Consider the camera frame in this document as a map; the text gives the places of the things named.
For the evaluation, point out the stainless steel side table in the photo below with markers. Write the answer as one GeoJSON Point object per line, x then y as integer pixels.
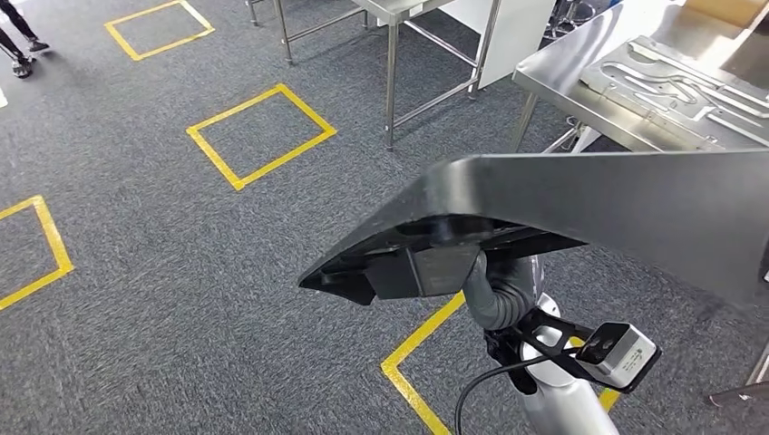
{"type": "Point", "coordinates": [392, 78]}

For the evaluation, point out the black plastic panel part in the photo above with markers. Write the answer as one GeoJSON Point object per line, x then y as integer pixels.
{"type": "Point", "coordinates": [601, 204]}

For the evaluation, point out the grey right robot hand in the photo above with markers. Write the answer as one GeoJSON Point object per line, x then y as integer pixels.
{"type": "Point", "coordinates": [432, 270]}

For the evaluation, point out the person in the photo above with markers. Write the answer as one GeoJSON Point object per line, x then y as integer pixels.
{"type": "Point", "coordinates": [18, 21]}

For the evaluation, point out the white panel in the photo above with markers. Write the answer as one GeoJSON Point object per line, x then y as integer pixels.
{"type": "Point", "coordinates": [516, 42]}

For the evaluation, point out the machined aluminium fixture plate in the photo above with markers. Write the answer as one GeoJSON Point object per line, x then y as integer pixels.
{"type": "Point", "coordinates": [649, 84]}

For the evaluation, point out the stainless steel workbench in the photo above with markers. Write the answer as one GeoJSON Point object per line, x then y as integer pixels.
{"type": "Point", "coordinates": [559, 66]}

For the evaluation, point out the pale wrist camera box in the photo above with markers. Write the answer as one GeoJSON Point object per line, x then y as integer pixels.
{"type": "Point", "coordinates": [625, 357]}

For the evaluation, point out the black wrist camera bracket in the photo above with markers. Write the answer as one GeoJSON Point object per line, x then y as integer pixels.
{"type": "Point", "coordinates": [541, 327]}

